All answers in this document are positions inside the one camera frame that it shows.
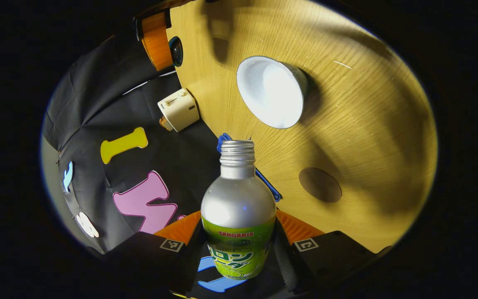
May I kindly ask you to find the white cable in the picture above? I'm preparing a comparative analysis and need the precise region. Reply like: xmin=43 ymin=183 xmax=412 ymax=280
xmin=122 ymin=70 xmax=177 ymax=95

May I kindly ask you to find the brown round coaster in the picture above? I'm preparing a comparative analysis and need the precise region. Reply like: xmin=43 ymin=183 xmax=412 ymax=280
xmin=298 ymin=167 xmax=343 ymax=203

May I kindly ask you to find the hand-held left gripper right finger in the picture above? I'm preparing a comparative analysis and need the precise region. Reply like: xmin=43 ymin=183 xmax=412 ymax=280
xmin=273 ymin=208 xmax=394 ymax=293

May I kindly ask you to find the blue folded towel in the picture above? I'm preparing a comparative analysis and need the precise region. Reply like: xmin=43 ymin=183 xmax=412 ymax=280
xmin=217 ymin=133 xmax=283 ymax=203

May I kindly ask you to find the black backdrop cloth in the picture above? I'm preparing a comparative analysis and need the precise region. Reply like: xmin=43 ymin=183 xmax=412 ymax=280
xmin=42 ymin=33 xmax=298 ymax=299

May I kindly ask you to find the white toaster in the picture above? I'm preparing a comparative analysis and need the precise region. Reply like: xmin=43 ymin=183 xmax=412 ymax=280
xmin=157 ymin=88 xmax=200 ymax=132

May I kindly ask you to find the teal teacup lid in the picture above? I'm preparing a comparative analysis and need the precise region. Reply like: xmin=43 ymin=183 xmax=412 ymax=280
xmin=168 ymin=36 xmax=183 ymax=68

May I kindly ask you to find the silver green water bottle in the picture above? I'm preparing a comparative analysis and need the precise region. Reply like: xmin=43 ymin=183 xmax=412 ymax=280
xmin=200 ymin=140 xmax=277 ymax=280

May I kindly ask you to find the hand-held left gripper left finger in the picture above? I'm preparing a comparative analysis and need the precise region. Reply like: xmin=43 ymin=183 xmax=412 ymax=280
xmin=100 ymin=210 xmax=206 ymax=293

